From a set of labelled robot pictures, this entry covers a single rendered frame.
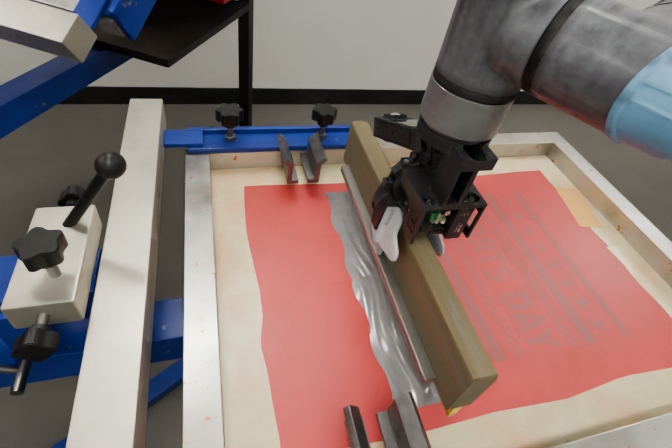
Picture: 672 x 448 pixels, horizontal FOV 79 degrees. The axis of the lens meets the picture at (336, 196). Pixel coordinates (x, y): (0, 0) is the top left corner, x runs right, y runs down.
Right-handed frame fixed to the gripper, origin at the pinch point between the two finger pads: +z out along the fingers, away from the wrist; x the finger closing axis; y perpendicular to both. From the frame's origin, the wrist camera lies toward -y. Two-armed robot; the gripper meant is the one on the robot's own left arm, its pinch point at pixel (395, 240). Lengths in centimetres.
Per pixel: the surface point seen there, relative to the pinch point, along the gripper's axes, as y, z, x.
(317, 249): -6.1, 8.1, -8.3
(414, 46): -200, 61, 105
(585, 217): -7.0, 8.1, 43.8
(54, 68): -65, 11, -55
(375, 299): 3.9, 7.4, -2.5
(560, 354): 15.6, 8.1, 20.5
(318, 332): 7.0, 8.1, -11.1
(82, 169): -141, 103, -84
